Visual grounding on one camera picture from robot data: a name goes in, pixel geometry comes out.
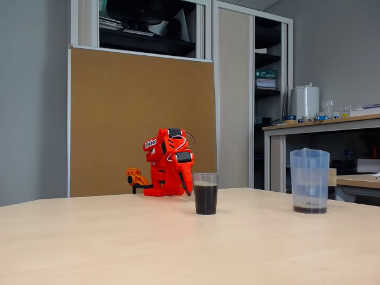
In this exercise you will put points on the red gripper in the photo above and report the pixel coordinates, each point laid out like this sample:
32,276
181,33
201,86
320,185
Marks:
181,168

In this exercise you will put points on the translucent plastic pitcher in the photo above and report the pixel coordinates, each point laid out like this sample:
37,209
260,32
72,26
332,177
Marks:
310,184

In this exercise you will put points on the red robot arm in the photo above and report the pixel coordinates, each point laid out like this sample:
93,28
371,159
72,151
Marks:
160,166

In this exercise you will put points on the clear plastic cup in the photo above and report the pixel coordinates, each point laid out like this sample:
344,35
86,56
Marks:
205,199

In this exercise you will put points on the orange table clamp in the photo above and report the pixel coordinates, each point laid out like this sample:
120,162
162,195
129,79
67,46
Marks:
136,178

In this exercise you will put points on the brown cork pinboard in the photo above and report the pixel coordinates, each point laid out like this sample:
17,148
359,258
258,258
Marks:
112,118

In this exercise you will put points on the grey roller door cabinet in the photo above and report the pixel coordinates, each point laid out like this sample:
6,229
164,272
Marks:
234,89

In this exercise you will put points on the blue tape roll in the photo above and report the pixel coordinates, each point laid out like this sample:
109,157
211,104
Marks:
290,117

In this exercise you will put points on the stack of papers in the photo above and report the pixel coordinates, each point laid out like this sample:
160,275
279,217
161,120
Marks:
266,84

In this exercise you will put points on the green box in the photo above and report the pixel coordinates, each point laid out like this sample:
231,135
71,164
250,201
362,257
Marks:
265,74

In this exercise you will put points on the white cylindrical water kettle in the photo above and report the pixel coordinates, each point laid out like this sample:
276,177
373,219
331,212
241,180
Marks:
305,101

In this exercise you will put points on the wooden top side bench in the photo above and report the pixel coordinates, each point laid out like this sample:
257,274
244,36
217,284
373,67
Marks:
320,124

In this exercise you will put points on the clear drinking glass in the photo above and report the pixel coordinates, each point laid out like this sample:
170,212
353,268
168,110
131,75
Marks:
327,108

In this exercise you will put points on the wooden top low desk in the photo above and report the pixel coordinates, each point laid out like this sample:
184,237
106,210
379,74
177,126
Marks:
356,179

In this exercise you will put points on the small yellow labelled bottle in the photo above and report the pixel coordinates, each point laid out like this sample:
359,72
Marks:
346,113

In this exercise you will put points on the grey open shelf cabinet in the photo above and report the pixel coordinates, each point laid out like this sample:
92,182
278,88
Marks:
89,23

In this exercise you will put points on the white flat box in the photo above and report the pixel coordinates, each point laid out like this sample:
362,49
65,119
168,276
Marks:
368,165

